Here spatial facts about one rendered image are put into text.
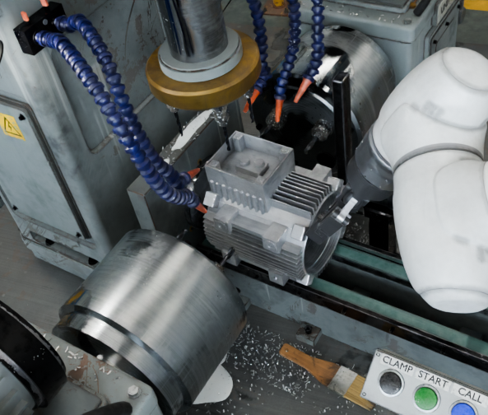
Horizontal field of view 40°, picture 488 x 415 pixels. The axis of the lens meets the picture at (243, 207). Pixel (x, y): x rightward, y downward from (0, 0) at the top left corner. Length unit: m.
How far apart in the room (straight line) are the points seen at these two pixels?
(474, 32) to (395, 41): 2.11
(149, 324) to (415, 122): 0.46
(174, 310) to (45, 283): 0.62
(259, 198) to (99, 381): 0.41
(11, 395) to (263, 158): 0.62
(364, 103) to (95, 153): 0.51
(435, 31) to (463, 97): 0.78
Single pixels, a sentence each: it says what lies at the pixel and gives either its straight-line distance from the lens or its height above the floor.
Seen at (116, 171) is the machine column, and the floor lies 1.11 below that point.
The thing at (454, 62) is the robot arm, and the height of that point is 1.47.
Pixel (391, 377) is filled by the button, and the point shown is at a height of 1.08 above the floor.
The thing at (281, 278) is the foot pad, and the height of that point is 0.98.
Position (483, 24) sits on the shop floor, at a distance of 3.60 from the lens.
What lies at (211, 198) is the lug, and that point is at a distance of 1.19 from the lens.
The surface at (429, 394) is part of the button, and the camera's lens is 0.96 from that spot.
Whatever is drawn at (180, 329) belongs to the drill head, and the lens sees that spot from 0.99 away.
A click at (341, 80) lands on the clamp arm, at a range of 1.13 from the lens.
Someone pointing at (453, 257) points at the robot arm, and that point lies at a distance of 0.70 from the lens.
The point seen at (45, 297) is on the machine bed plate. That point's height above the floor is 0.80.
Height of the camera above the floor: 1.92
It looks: 46 degrees down
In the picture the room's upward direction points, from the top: 12 degrees counter-clockwise
